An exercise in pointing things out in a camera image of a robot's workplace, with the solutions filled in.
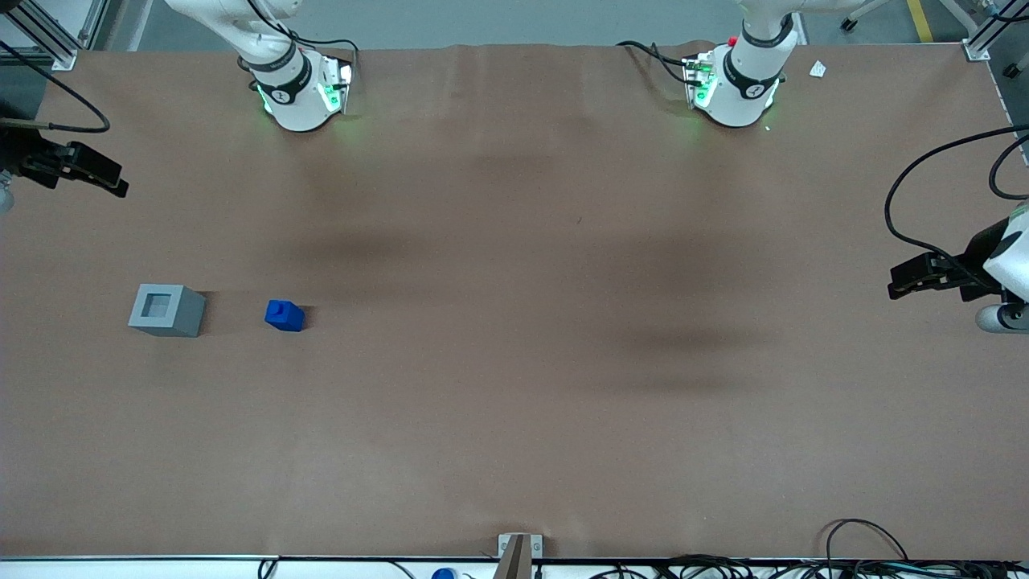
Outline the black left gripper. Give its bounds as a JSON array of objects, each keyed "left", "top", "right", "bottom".
[{"left": 888, "top": 232, "right": 1006, "bottom": 304}]

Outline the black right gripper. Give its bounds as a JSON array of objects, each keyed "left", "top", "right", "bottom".
[{"left": 0, "top": 129, "right": 129, "bottom": 199}]

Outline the blue plastic block part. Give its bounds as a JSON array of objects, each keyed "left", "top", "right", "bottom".
[{"left": 264, "top": 300, "right": 305, "bottom": 333}]

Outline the gray square hollow base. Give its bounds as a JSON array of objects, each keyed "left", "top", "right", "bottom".
[{"left": 128, "top": 284, "right": 207, "bottom": 339}]

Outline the brown paper table cover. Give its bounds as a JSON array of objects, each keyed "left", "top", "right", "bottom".
[{"left": 0, "top": 42, "right": 1029, "bottom": 561}]

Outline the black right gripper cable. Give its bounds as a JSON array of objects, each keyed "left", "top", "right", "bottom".
[{"left": 0, "top": 40, "right": 111, "bottom": 134}]

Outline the long black left gripper cable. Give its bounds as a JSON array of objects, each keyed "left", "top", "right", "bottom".
[{"left": 884, "top": 126, "right": 1029, "bottom": 290}]

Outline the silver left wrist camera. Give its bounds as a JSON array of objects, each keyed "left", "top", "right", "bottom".
[{"left": 975, "top": 302, "right": 1029, "bottom": 334}]

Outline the short black looped cable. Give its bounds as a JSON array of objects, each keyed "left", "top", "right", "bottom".
[{"left": 989, "top": 133, "right": 1029, "bottom": 201}]

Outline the aluminium frame post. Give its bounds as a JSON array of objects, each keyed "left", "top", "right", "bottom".
[
  {"left": 0, "top": 0, "right": 109, "bottom": 72},
  {"left": 962, "top": 0, "right": 1029, "bottom": 62}
]

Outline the black right arm base cable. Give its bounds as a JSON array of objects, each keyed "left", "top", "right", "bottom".
[{"left": 237, "top": 0, "right": 359, "bottom": 75}]

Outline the black arm base cable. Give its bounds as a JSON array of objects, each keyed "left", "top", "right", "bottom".
[
  {"left": 617, "top": 40, "right": 697, "bottom": 86},
  {"left": 237, "top": 0, "right": 359, "bottom": 75}
]

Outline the black looped table-edge cable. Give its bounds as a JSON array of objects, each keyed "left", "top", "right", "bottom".
[{"left": 825, "top": 519, "right": 911, "bottom": 565}]

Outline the black left arm base cable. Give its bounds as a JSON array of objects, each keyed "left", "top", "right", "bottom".
[{"left": 617, "top": 40, "right": 697, "bottom": 86}]

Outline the black cable bundle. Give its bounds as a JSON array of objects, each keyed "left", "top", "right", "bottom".
[{"left": 591, "top": 553, "right": 1029, "bottom": 579}]

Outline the gray camera mount bracket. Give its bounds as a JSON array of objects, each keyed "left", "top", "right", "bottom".
[{"left": 492, "top": 533, "right": 543, "bottom": 579}]

